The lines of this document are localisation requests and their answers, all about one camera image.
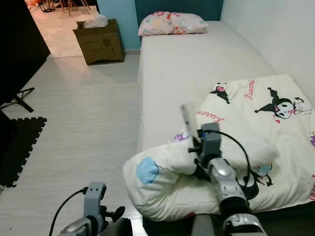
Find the pink patterned pillow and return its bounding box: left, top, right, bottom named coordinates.
left=138, top=11, right=209, bottom=37

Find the mattress with cream sheet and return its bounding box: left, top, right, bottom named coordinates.
left=137, top=21, right=315, bottom=153

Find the cream cartoon print quilt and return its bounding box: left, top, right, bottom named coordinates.
left=122, top=74, right=315, bottom=222

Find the black foam floor mat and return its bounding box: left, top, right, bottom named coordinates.
left=0, top=117, right=47, bottom=188

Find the brown cardboard box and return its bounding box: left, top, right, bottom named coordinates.
left=73, top=19, right=125, bottom=65

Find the blue fabric bed headboard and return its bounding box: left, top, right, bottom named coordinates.
left=134, top=0, right=223, bottom=50

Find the black panel stand leg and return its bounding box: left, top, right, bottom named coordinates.
left=2, top=88, right=36, bottom=113

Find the clear crumpled plastic bag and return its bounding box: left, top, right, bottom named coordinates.
left=83, top=13, right=109, bottom=29

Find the large black panel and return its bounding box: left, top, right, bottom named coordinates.
left=0, top=0, right=51, bottom=105

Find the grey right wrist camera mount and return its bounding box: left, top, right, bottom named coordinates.
left=199, top=123, right=222, bottom=165

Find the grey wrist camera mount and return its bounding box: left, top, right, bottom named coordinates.
left=199, top=123, right=222, bottom=165
left=84, top=182, right=107, bottom=222

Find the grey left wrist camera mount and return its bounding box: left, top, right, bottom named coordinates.
left=84, top=182, right=107, bottom=222

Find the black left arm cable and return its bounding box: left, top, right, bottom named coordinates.
left=53, top=187, right=87, bottom=236

